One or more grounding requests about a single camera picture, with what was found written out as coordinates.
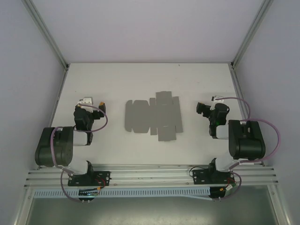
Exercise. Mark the grey paper box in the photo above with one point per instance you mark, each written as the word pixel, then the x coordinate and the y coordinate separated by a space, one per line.
pixel 152 117

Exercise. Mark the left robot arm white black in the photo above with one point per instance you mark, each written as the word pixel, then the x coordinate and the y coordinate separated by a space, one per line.
pixel 54 150

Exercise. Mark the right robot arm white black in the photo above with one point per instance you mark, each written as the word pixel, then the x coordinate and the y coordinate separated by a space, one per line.
pixel 246 143

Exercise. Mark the black power connector block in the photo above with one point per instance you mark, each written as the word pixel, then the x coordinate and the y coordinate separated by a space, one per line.
pixel 87 199
pixel 215 194

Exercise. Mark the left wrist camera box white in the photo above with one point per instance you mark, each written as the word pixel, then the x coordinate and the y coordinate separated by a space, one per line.
pixel 86 101

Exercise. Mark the aluminium table side rail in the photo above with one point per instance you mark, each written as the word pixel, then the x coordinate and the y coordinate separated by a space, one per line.
pixel 58 98

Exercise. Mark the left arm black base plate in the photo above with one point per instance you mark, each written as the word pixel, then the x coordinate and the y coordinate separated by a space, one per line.
pixel 105 174

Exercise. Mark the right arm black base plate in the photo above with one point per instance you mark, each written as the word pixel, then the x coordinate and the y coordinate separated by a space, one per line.
pixel 199 175

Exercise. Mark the aluminium mounting rail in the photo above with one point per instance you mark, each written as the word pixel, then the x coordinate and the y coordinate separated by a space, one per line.
pixel 150 174

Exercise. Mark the aluminium frame post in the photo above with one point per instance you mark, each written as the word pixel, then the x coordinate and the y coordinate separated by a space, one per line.
pixel 47 35
pixel 250 35

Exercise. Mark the aluminium frame leg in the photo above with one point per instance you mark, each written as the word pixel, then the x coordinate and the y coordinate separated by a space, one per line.
pixel 279 206
pixel 23 208

